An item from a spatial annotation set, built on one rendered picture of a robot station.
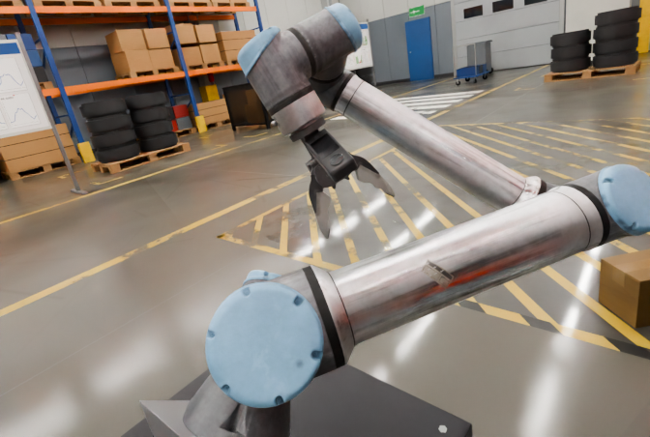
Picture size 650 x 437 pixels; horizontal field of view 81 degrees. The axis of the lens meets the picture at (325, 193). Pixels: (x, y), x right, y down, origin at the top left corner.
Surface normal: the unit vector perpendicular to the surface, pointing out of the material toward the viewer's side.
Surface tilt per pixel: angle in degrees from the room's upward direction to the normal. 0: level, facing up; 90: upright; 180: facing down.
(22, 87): 90
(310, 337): 60
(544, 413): 0
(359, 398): 0
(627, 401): 0
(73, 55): 90
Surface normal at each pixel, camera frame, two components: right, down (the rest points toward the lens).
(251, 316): 0.02, -0.22
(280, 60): 0.30, 0.08
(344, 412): -0.17, -0.94
